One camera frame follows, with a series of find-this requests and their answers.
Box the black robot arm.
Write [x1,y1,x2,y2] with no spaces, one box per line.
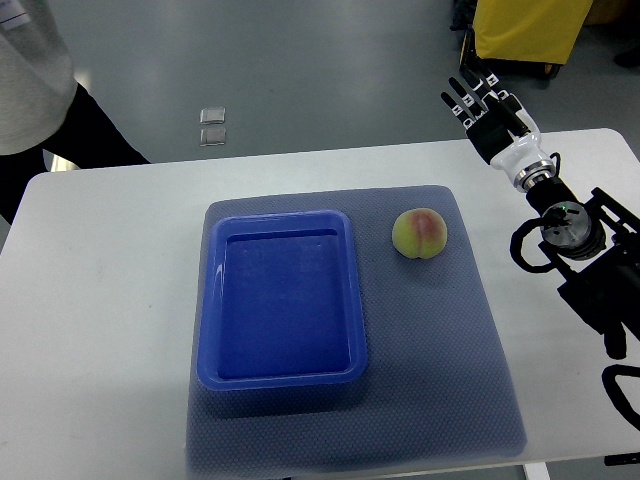
[509,176,639,361]

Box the upper silver floor plate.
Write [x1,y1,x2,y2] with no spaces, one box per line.
[199,107,226,125]

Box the yellow black cart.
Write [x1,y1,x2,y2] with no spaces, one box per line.
[450,1,592,80]

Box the blue plastic tray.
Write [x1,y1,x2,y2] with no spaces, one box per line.
[195,210,368,392]

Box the lower silver floor plate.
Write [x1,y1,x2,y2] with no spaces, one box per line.
[199,127,227,147]

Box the person in white shirt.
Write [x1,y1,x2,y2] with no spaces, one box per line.
[1,1,148,222]

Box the green red peach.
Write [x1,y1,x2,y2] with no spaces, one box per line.
[391,208,448,260]

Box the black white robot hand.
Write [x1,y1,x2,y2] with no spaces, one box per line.
[441,66,557,192]

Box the blue grey textured mat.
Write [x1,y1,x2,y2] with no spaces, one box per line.
[186,186,526,479]

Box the silver floor plate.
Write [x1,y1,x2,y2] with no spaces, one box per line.
[199,127,227,147]
[199,107,226,125]

